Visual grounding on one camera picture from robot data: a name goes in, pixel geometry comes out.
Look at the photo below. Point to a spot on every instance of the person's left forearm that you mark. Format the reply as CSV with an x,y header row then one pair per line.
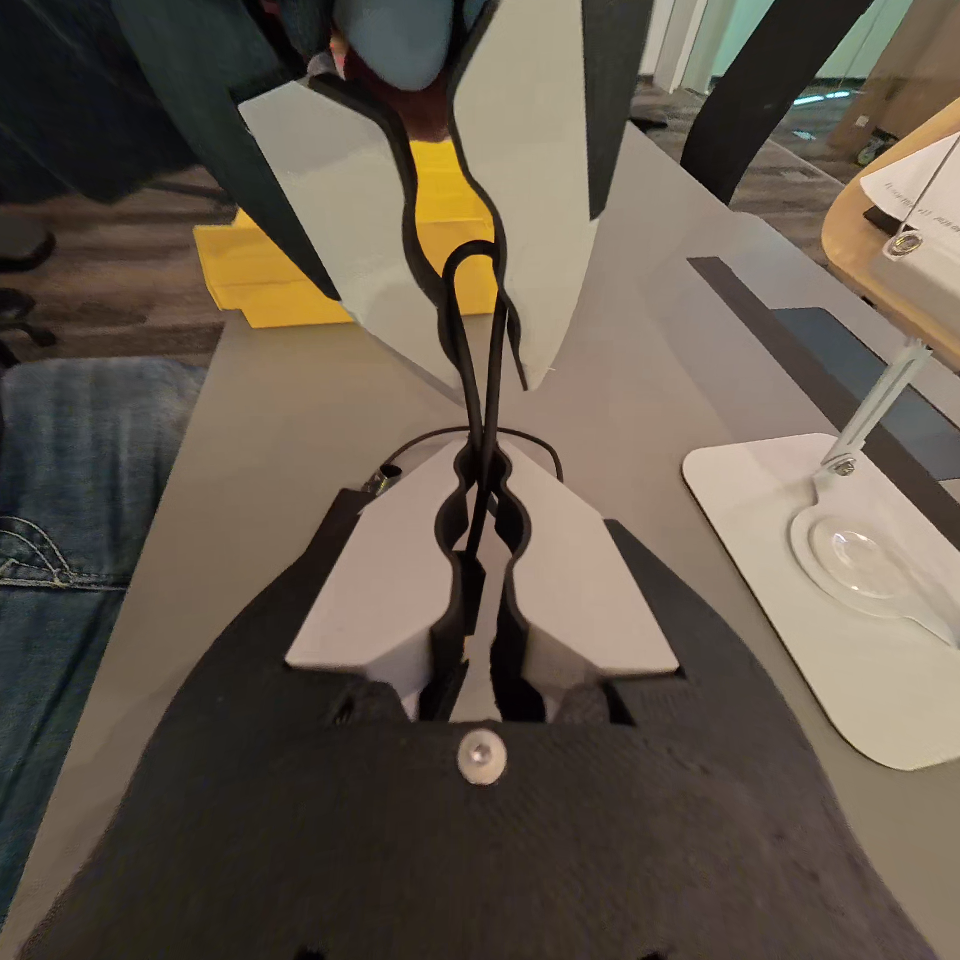
x,y
60,90

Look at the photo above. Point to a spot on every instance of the black office chair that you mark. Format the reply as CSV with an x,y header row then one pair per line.
x,y
765,90

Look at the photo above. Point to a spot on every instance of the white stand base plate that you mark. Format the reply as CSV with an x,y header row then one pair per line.
x,y
750,540

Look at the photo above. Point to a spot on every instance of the yellow plastic bin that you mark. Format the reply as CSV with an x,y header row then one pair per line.
x,y
270,285

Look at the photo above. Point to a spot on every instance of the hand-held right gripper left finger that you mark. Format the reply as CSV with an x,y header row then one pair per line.
x,y
375,600

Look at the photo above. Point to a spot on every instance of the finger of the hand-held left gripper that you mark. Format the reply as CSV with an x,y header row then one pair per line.
x,y
540,135
330,195

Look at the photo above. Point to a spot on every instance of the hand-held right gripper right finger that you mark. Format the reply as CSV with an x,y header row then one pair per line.
x,y
593,600

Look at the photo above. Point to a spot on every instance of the person's left hand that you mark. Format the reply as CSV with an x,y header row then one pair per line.
x,y
428,108

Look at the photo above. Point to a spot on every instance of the printed instruction sheet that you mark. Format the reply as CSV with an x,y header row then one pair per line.
x,y
930,188

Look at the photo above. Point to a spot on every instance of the person's legs in jeans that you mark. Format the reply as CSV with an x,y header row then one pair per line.
x,y
75,495

